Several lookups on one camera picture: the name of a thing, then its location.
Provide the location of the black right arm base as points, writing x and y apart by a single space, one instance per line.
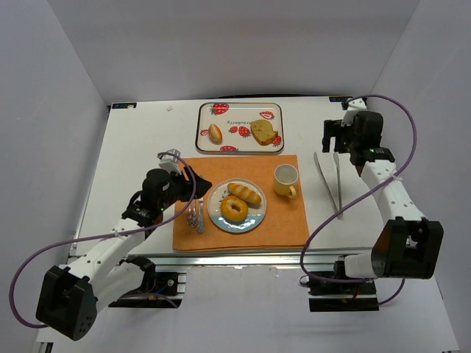
324 296

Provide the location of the silver table knife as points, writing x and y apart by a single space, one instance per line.
200 228

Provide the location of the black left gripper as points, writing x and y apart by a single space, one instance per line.
188 185

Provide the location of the silver spoon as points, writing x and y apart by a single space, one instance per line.
190 217

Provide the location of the small sesame bread roll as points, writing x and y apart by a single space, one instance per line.
215 134

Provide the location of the metal food tongs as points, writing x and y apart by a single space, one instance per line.
336 204

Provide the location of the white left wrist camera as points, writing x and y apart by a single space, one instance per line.
168 161

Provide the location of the silver fork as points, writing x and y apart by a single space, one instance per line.
195 213

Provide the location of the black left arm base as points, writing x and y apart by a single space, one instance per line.
159 288

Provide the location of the round plate with blue rim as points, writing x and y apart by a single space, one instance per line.
256 213

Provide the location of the strawberry pattern rectangular tray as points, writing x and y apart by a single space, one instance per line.
233 119

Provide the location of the yellow mug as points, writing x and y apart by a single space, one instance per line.
285 179

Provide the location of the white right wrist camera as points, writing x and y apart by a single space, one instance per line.
351 107

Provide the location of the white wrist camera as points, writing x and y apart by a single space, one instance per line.
168 161
351 107

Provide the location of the golden bagel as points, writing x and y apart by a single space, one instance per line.
234 209

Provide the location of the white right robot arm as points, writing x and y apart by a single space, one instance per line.
409 244

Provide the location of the striped long bread roll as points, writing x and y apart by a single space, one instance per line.
244 193

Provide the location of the brown bread slice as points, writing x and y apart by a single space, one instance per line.
263 132

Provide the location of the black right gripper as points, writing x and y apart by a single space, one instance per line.
334 134

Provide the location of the aluminium table frame rail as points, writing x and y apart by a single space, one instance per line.
314 259

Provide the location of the orange cloth placemat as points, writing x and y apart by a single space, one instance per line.
284 225

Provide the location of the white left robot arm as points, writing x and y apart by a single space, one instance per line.
72 296

